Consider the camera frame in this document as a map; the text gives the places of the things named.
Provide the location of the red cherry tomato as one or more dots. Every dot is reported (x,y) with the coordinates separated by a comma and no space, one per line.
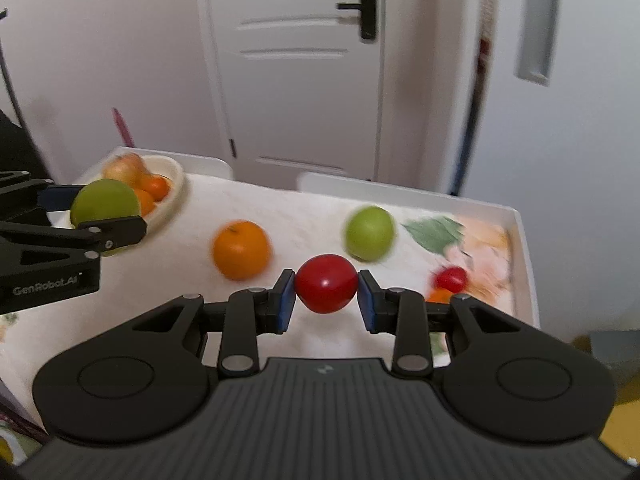
(450,279)
(326,282)

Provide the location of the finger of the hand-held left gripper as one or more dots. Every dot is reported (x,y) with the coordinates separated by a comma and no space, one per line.
(120,232)
(60,197)

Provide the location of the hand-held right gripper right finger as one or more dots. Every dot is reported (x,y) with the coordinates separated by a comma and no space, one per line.
(367,305)

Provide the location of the white panel door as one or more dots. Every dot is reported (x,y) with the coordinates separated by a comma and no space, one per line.
(300,110)

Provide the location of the green apple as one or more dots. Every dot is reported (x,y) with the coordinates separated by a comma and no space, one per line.
(369,232)
(105,200)

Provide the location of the large yellow apple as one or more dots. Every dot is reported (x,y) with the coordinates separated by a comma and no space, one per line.
(125,167)

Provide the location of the large orange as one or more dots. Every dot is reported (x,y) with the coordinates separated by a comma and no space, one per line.
(156,187)
(241,250)

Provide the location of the duck print ceramic plate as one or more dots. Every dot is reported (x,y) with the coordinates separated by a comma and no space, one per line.
(170,200)

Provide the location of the white tray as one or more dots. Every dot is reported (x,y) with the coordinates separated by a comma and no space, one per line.
(350,185)

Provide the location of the small tangerine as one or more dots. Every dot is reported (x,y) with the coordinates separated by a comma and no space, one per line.
(146,202)
(437,296)

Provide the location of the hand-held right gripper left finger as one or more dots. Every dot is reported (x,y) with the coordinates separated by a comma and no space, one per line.
(286,305)

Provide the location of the white sliding door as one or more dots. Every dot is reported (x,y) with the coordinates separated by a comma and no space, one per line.
(575,185)

